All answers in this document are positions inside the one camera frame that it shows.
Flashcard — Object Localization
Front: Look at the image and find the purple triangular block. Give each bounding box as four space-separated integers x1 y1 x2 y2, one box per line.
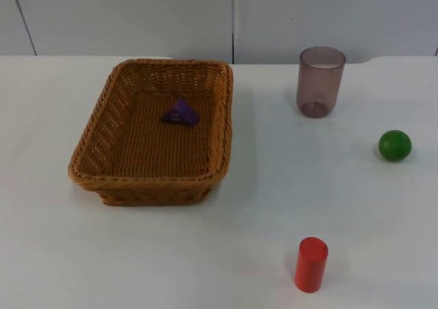
160 98 201 127

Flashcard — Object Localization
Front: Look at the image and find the pale brown wicker basket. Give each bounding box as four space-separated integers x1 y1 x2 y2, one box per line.
67 58 235 207

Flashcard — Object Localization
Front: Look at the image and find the red cylinder block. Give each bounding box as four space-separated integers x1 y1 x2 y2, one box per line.
294 236 329 293

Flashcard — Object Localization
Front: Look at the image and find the clear cup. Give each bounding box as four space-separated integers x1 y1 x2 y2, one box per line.
296 46 347 119

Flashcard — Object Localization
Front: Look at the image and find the green ball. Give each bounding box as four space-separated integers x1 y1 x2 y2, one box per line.
378 129 413 162

